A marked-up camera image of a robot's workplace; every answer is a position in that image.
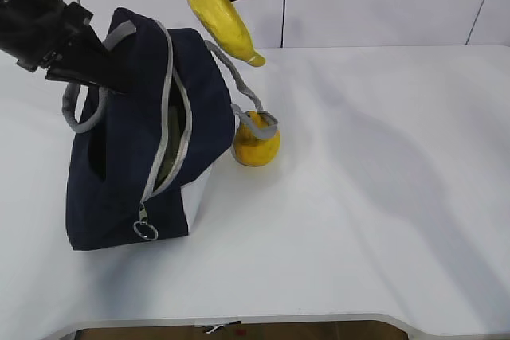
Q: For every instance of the yellow banana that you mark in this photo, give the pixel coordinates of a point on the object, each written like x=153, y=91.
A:
x=224, y=24

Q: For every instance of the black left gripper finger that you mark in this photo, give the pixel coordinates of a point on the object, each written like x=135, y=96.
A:
x=86, y=53
x=108, y=79

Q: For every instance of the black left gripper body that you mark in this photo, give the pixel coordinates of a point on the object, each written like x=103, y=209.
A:
x=35, y=31

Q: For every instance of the green lid glass container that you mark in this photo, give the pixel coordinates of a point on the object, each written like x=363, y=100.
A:
x=173, y=154

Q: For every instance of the yellow round fruit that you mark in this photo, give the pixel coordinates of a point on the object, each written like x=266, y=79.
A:
x=257, y=139

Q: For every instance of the navy blue lunch bag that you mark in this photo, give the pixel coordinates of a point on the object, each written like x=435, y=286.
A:
x=120, y=139

